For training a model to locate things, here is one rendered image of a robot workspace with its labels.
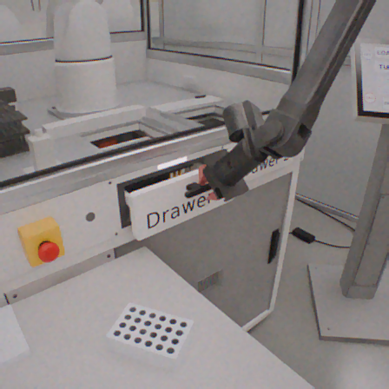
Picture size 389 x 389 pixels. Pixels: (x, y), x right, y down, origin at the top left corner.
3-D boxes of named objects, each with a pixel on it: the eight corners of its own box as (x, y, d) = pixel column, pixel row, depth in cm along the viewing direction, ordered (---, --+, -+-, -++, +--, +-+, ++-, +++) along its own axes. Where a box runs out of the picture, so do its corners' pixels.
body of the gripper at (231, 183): (221, 152, 75) (240, 134, 69) (245, 193, 74) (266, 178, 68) (198, 160, 72) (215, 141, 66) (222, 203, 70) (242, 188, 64)
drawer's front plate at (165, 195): (234, 199, 90) (237, 160, 85) (137, 241, 74) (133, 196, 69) (229, 196, 91) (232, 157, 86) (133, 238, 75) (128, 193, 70)
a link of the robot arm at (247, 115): (284, 134, 56) (303, 148, 62) (265, 77, 59) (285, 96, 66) (224, 162, 62) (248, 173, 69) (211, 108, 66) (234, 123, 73)
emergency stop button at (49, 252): (62, 259, 63) (58, 241, 61) (42, 267, 61) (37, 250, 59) (56, 251, 65) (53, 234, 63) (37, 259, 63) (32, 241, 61)
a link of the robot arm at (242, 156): (249, 158, 60) (274, 160, 62) (240, 124, 62) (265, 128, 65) (229, 175, 65) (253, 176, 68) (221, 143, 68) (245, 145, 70)
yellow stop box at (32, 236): (68, 256, 66) (61, 226, 63) (32, 271, 62) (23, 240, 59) (58, 244, 69) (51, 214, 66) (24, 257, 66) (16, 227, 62)
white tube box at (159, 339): (194, 334, 60) (194, 320, 58) (176, 373, 53) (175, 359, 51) (131, 316, 63) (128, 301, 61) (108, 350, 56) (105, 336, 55)
